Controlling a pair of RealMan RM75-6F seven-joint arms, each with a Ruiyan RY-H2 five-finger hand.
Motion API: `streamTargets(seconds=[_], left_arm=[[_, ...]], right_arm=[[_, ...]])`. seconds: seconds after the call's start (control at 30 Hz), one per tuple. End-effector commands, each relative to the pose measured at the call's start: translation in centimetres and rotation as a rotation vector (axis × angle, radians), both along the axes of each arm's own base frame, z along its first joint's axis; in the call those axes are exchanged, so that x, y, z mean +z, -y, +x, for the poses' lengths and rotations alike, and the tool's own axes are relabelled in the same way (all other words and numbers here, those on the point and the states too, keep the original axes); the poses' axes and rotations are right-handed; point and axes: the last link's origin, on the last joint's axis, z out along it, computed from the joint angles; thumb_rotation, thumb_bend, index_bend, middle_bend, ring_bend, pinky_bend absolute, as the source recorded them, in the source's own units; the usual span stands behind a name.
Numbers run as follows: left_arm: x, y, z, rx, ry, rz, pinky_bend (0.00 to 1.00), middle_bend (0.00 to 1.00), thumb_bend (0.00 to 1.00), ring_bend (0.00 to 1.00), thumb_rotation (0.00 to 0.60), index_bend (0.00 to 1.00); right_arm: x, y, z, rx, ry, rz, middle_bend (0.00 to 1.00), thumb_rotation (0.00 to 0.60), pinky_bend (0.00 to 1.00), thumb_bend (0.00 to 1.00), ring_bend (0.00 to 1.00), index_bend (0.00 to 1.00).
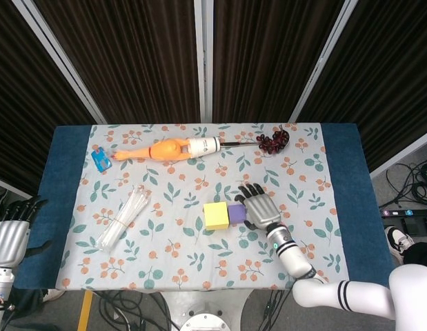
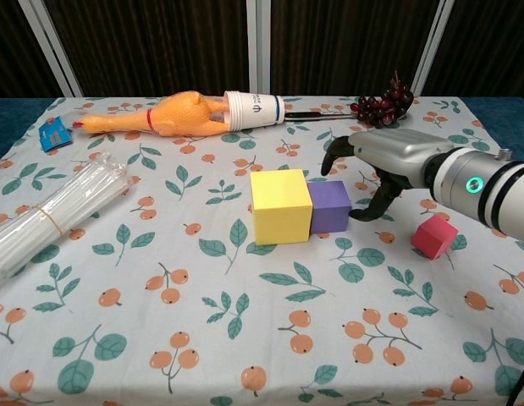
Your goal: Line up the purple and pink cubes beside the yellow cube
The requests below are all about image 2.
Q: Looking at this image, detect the small red foam cube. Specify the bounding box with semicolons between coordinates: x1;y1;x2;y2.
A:
411;214;460;258

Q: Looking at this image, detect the thin black cable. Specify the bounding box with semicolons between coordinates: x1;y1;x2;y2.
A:
507;366;524;406

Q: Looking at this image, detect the floral patterned tablecloth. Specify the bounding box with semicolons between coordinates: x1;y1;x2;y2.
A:
0;96;524;406

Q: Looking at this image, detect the white partition frame post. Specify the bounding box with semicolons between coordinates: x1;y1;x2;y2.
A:
411;0;456;98
17;0;84;98
245;0;273;95

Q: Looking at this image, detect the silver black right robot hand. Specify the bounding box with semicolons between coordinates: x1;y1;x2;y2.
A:
320;129;456;222

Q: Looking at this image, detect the small blue packet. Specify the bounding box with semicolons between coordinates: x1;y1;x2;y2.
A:
37;117;74;152

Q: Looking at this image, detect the white paper cup stack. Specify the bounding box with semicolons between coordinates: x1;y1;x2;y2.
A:
222;90;286;129

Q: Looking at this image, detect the purple foam cube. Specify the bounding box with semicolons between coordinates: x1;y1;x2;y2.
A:
306;180;353;235

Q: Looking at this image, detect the dark red grape bunch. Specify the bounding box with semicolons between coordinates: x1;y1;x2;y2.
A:
350;70;414;129

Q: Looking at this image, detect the large yellow foam cube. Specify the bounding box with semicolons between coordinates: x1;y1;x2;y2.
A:
249;168;314;246

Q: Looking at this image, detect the bundle of clear straws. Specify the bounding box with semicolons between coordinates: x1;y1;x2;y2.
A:
0;151;131;294

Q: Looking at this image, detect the black-handled metal spoon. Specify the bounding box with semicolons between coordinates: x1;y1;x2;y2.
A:
283;95;416;124

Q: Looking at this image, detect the orange rubber chicken toy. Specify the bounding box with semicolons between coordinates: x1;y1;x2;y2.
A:
73;90;238;139

